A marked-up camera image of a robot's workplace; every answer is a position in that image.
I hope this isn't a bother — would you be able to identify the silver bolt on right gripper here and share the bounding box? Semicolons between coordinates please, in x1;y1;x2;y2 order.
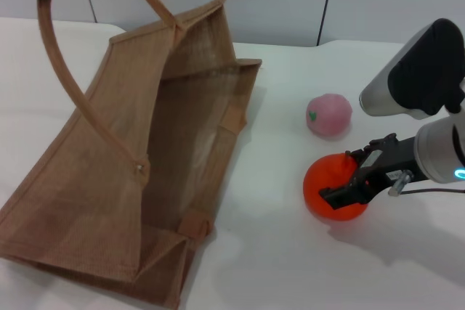
388;171;415;197

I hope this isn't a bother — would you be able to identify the brown jute handbag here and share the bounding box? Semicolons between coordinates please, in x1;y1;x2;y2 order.
0;0;263;310

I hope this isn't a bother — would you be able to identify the orange toy fruit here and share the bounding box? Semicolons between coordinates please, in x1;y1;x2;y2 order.
303;152;368;221

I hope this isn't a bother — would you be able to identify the pink toy peach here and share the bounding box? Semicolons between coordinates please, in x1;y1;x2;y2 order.
305;93;352;139

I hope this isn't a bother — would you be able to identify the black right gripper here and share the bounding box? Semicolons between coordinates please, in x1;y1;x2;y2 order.
318;133;423;212

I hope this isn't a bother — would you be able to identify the thin dark wall cable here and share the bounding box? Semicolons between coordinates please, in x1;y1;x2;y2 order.
318;0;337;47

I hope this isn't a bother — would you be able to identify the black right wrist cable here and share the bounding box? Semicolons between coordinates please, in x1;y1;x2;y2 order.
399;186;465;195

